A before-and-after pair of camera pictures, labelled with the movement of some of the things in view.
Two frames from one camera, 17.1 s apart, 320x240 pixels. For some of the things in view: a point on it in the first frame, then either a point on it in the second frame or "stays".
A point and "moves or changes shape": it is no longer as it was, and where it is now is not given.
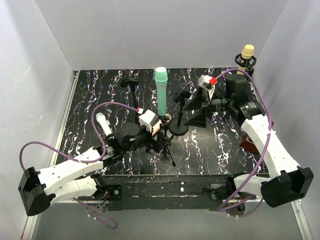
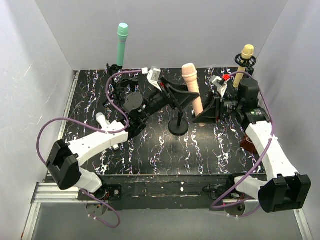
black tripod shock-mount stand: x=247 y=63 stays
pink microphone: x=156 y=127 → x=189 y=73
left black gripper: x=157 y=139 → x=167 y=92
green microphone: x=161 y=78 moves or changes shape
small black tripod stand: x=165 y=120 → x=116 y=85
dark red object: x=247 y=143 stays
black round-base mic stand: x=179 y=126 stays
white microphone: x=105 y=125 stays
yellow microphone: x=248 y=50 stays
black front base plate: x=169 y=192 stays
